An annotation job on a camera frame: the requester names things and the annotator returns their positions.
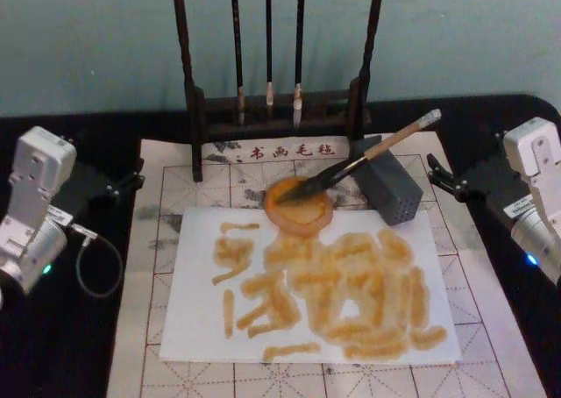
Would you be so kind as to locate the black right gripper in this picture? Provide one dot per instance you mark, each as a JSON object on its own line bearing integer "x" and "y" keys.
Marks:
{"x": 495, "y": 187}

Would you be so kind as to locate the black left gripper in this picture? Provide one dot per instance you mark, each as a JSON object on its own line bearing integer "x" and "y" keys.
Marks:
{"x": 81, "y": 187}

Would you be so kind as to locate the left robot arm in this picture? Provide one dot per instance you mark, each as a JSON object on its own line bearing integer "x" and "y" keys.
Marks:
{"x": 37, "y": 183}

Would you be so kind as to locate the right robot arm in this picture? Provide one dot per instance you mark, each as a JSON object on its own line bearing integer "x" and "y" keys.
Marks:
{"x": 537, "y": 174}

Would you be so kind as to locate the grey perforated block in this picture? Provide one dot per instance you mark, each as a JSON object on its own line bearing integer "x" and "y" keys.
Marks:
{"x": 390, "y": 192}

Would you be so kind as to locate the dark wooden brush rack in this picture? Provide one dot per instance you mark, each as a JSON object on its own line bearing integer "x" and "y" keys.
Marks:
{"x": 196, "y": 122}

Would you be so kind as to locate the round orange ink dish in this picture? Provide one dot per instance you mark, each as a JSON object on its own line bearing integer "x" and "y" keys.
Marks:
{"x": 302, "y": 220}

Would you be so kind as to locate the white paper with orange strokes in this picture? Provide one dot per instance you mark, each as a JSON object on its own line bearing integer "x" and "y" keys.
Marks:
{"x": 197, "y": 319}

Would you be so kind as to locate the grid-printed felt calligraphy mat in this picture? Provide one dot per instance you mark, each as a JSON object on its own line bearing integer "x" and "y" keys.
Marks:
{"x": 477, "y": 328}

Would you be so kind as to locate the black table cloth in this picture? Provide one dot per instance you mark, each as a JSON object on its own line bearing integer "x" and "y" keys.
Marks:
{"x": 66, "y": 350}

